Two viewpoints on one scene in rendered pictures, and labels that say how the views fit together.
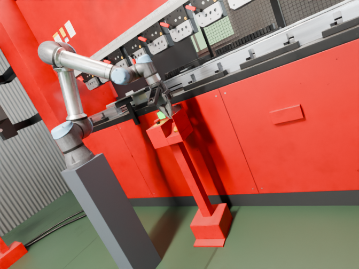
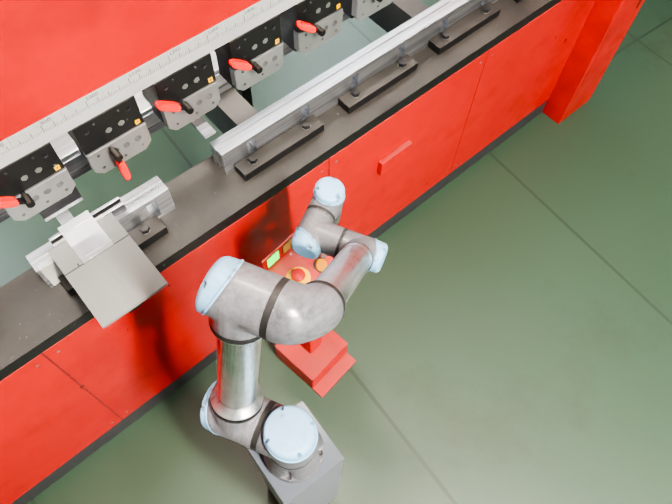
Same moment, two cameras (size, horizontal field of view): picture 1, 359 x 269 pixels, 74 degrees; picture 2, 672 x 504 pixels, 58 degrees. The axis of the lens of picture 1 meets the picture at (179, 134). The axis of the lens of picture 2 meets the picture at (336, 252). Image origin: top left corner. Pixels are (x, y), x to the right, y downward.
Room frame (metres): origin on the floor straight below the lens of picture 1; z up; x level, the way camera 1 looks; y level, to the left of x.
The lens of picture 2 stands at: (1.16, 0.82, 2.35)
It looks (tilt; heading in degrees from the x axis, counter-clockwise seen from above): 62 degrees down; 278
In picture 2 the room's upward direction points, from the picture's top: 3 degrees clockwise
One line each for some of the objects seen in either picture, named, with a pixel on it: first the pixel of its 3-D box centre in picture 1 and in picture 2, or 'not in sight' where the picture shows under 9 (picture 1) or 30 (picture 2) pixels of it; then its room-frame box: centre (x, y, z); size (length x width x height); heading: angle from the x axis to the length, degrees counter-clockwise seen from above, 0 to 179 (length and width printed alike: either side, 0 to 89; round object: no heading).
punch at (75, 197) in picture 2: not in sight; (57, 199); (1.92, 0.15, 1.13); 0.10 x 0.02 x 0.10; 51
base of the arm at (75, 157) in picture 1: (77, 154); (293, 447); (1.28, 0.55, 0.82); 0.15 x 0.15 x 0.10
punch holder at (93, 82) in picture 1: (93, 78); not in sight; (2.19, 0.49, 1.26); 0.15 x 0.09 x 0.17; 51
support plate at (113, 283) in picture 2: (126, 97); (107, 268); (1.81, 0.25, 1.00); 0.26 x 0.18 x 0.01; 141
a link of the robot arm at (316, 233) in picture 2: (129, 74); (318, 235); (1.31, 0.11, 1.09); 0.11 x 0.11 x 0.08; 78
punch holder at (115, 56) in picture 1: (121, 61); (24, 173); (1.94, 0.18, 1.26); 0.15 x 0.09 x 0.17; 51
